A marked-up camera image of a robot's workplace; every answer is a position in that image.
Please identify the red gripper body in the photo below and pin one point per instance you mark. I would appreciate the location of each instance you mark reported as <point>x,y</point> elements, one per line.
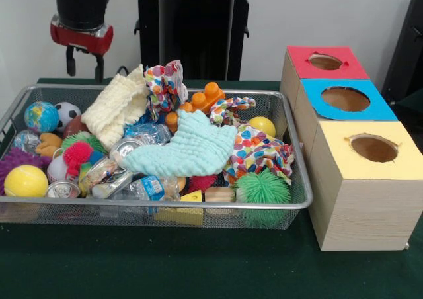
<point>82,40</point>

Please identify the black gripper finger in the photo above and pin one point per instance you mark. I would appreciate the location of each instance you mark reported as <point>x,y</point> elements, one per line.
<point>99,67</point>
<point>70,61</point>

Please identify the cream waffle cloth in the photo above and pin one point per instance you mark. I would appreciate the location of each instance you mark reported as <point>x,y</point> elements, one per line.
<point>115,107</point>

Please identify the brown plush toy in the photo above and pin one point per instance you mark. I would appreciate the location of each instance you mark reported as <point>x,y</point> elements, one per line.
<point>47,143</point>

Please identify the polka dot cloth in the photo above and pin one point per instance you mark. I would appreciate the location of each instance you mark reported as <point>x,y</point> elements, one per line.
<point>258,153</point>

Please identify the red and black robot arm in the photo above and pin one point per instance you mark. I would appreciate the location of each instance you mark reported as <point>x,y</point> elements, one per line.
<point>82,4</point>

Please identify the wooden box with three holes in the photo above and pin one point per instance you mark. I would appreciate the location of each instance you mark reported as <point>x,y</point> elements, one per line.
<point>363,206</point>

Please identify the small soccer ball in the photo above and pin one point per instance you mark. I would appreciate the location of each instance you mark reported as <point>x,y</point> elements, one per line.
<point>66,112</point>

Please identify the blue globe ball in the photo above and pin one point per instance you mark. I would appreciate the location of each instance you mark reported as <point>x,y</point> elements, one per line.
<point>41,116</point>

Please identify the heart print cloth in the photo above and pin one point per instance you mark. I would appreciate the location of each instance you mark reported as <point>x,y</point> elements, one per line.
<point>165,87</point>

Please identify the pink pompom ball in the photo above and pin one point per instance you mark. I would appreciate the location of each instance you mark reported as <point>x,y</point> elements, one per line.
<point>78,155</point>

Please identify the orange toy block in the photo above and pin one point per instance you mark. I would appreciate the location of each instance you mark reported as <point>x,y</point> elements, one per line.
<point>205,100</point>

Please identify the light teal waffle cloth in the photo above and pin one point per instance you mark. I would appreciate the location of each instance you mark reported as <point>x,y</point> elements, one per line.
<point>185,150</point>

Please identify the large yellow ball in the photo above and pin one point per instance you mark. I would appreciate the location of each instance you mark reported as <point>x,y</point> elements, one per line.
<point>25,181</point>

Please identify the small yellow ball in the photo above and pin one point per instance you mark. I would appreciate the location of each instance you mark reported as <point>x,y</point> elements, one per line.
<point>263,125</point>

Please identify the green spiky ball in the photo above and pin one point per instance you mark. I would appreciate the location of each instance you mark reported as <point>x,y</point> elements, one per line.
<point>262,188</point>

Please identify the dark green tablecloth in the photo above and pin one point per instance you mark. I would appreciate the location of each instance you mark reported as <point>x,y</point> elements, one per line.
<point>198,266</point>

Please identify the black panel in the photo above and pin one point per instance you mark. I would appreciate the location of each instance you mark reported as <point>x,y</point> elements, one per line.
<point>408,47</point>

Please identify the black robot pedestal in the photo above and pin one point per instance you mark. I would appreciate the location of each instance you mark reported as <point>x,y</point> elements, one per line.
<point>192,34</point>

